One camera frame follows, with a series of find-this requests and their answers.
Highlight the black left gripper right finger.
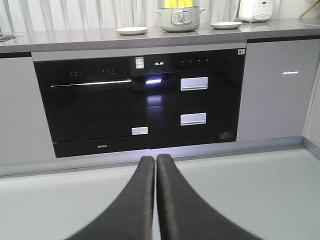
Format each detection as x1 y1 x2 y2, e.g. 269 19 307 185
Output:
156 154 258 240

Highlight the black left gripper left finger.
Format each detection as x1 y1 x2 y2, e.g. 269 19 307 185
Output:
68 156 155 240

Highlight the yellow corn cob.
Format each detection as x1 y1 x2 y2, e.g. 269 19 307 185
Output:
177 0 186 8
164 0 178 9
184 0 194 8

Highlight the black built-in dishwasher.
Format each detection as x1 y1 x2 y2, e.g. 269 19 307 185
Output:
32 51 148 158

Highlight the black drawer disinfection cabinet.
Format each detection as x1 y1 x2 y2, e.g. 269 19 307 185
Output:
144 47 246 149

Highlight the grey left cabinet door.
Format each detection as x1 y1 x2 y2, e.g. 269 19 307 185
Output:
0 57 55 166

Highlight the grey cabinet door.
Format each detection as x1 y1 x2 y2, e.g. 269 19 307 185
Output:
237 39 320 141
0 57 55 166

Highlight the grey right cabinet door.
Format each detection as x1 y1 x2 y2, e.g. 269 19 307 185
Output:
237 39 320 141

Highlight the beige round plate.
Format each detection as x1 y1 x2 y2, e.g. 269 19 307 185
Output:
116 26 149 36

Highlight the light green round plate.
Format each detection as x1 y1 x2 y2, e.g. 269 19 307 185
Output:
210 21 243 30

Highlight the pale green electric cooking pot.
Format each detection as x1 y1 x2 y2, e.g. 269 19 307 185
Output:
154 6 206 33

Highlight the white rice cooker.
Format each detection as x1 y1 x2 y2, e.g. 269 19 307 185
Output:
238 0 274 23

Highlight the white pleated curtain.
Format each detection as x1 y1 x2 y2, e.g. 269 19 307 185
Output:
0 0 320 35

